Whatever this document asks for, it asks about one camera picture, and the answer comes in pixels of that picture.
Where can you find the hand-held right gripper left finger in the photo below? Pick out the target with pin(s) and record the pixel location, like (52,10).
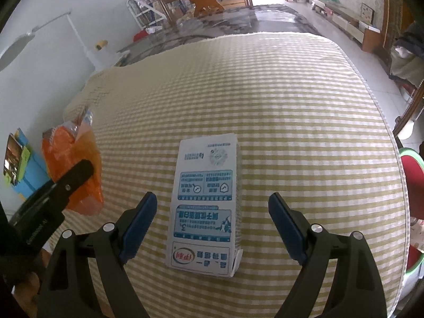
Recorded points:
(139,225)

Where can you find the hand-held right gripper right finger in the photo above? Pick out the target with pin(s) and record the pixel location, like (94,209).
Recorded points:
(288,228)

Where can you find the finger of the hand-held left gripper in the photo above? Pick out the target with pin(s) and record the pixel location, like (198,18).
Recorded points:
(66,185)

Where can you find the orange plastic bag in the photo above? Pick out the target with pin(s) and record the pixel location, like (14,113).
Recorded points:
(73,145)

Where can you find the blue white milk carton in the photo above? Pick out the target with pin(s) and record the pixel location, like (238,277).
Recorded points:
(205,205)

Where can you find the red bin with green rim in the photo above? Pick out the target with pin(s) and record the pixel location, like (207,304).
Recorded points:
(414,179)

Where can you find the blue box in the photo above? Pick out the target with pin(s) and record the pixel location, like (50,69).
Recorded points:
(33,172)

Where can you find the shiny green packet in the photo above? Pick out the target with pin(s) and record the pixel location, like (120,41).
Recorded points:
(15,159)

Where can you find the yellow white striped mat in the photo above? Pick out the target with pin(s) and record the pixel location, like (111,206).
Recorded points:
(298,122)

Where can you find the small yellow object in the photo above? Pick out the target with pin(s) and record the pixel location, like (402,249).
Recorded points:
(101,45)

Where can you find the white desk lamp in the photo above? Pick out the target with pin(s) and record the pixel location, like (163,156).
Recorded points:
(16,48)

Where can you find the red cloth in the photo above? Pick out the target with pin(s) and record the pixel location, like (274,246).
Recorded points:
(140,35)

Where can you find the carved wooden chair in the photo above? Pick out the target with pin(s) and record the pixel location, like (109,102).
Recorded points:
(415,106)

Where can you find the wooden television cabinet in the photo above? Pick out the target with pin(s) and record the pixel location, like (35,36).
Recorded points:
(371,39)

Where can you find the wooden chair with dark jacket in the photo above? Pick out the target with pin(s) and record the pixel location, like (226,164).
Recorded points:
(410,56)

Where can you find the grey patterned tablecloth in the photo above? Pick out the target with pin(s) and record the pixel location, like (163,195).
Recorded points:
(265,16)

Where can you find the small framed picture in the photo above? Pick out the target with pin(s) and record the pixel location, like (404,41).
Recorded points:
(367,13)

